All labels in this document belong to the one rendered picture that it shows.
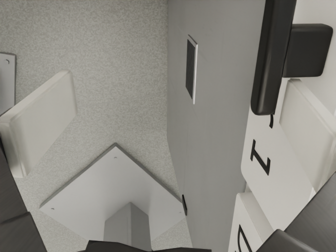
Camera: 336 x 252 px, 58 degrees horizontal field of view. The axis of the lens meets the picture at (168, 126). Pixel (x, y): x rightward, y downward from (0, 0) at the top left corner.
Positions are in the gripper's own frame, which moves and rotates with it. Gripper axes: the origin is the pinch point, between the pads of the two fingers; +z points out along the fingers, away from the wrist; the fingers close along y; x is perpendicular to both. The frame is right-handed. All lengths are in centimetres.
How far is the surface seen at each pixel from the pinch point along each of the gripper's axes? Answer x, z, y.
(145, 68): -25, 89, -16
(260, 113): -0.3, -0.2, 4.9
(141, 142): -56, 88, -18
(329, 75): 2.1, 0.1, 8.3
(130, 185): -75, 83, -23
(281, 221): -9.6, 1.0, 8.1
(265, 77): 1.9, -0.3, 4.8
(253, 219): -13.9, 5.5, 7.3
